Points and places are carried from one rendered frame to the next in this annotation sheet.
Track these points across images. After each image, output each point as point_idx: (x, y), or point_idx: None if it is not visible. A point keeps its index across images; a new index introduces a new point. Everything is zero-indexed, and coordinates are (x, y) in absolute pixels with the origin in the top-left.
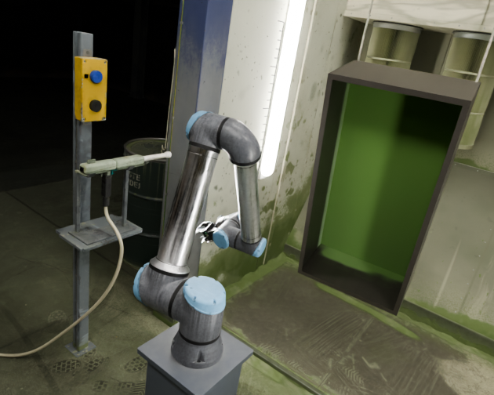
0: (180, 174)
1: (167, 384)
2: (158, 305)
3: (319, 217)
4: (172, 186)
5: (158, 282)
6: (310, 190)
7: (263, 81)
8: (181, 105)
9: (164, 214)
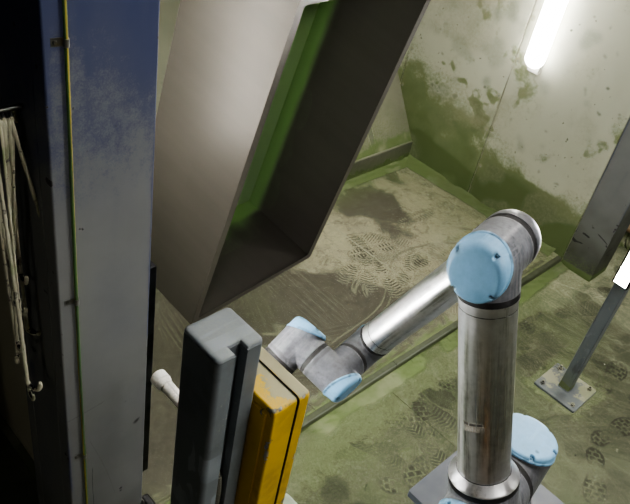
0: (494, 359)
1: None
2: None
3: (162, 222)
4: (97, 428)
5: (518, 497)
6: (232, 200)
7: None
8: (99, 256)
9: (87, 491)
